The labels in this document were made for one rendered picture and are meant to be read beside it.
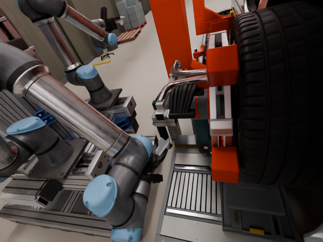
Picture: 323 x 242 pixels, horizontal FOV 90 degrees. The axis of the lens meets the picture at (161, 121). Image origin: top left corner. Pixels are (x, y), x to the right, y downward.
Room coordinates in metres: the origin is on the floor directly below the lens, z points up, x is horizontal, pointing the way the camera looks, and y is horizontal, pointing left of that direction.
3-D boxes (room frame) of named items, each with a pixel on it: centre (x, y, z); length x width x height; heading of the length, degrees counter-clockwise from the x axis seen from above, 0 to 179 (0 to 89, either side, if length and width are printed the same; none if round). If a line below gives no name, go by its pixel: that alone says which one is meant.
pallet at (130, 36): (7.20, 0.16, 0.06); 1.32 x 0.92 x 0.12; 157
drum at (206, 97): (0.59, -0.21, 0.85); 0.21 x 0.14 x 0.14; 64
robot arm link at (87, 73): (1.08, 0.35, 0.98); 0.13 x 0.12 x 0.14; 47
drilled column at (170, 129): (1.26, -0.10, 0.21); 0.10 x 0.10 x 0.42; 64
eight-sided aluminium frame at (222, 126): (0.56, -0.28, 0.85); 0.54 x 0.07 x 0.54; 154
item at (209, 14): (2.66, -1.41, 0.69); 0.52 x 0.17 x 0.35; 64
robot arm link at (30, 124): (0.61, 0.54, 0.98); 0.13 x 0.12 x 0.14; 145
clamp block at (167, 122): (0.50, -0.02, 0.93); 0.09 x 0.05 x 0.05; 64
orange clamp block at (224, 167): (0.27, -0.14, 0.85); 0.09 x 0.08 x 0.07; 154
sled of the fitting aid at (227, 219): (0.43, -0.40, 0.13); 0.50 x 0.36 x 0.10; 154
